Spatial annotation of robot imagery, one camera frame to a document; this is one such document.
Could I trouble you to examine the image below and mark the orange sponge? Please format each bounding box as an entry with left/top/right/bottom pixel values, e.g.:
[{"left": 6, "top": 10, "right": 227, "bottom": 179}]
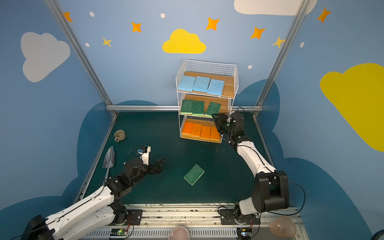
[
  {"left": 191, "top": 123, "right": 202, "bottom": 139},
  {"left": 182, "top": 121, "right": 194, "bottom": 136},
  {"left": 210, "top": 126, "right": 222, "bottom": 143},
  {"left": 200, "top": 126, "right": 212, "bottom": 141}
]

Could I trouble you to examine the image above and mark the green sponge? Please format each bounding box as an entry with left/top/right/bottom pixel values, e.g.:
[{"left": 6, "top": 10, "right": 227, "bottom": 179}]
[
  {"left": 205, "top": 102, "right": 222, "bottom": 118},
  {"left": 184, "top": 164, "right": 205, "bottom": 186},
  {"left": 193, "top": 101, "right": 205, "bottom": 117}
]

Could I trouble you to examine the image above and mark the blue sponge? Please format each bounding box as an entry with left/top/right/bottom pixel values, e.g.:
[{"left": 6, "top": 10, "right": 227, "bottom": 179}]
[
  {"left": 193, "top": 76, "right": 211, "bottom": 93},
  {"left": 207, "top": 79, "right": 225, "bottom": 96},
  {"left": 178, "top": 76, "right": 196, "bottom": 92}
]

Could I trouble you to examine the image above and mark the white wire wooden shelf rack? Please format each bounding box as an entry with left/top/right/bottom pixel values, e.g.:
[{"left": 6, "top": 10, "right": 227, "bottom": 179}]
[{"left": 176, "top": 60, "right": 239, "bottom": 143}]

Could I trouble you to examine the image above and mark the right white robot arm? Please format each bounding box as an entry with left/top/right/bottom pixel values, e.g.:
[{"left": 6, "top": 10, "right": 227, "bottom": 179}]
[{"left": 213, "top": 112, "right": 290, "bottom": 216}]

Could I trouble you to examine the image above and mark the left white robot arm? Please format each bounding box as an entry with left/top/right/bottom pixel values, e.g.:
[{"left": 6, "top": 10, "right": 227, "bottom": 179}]
[{"left": 20, "top": 158, "right": 166, "bottom": 240}]

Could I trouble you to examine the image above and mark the grey metal garden trowel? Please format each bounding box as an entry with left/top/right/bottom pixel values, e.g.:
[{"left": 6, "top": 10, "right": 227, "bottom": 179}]
[{"left": 103, "top": 146, "right": 116, "bottom": 181}]

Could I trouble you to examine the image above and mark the beige ceramic mug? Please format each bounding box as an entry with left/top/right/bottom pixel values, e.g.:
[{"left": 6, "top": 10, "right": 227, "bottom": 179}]
[{"left": 114, "top": 130, "right": 126, "bottom": 143}]

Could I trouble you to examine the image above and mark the left green circuit board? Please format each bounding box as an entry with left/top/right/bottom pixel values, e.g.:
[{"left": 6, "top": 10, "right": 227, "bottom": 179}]
[{"left": 110, "top": 229, "right": 128, "bottom": 238}]

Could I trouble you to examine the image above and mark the green circuit board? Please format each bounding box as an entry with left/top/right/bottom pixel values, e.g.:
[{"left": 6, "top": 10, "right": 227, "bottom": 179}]
[
  {"left": 110, "top": 229, "right": 128, "bottom": 238},
  {"left": 236, "top": 228, "right": 253, "bottom": 240}
]

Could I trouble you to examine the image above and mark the pink round object front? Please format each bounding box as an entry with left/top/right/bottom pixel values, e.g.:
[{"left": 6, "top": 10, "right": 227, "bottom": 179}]
[{"left": 169, "top": 226, "right": 190, "bottom": 240}]

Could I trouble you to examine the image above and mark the right green circuit board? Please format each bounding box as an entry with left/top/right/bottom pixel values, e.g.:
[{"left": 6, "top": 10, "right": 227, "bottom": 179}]
[{"left": 236, "top": 228, "right": 253, "bottom": 240}]

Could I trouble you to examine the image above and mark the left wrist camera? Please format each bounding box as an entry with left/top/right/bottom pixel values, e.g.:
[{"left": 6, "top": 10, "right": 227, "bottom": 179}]
[{"left": 138, "top": 146, "right": 151, "bottom": 166}]

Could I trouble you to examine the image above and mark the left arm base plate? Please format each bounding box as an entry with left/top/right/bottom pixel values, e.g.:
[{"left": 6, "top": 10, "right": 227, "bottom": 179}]
[{"left": 114, "top": 209, "right": 143, "bottom": 226}]

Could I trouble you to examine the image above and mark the aluminium front rail frame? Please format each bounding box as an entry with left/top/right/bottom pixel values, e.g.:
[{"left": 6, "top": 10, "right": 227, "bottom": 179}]
[{"left": 78, "top": 204, "right": 309, "bottom": 240}]

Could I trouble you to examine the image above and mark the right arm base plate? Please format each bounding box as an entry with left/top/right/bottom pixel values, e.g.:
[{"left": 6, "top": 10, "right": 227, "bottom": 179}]
[{"left": 217, "top": 207, "right": 261, "bottom": 225}]

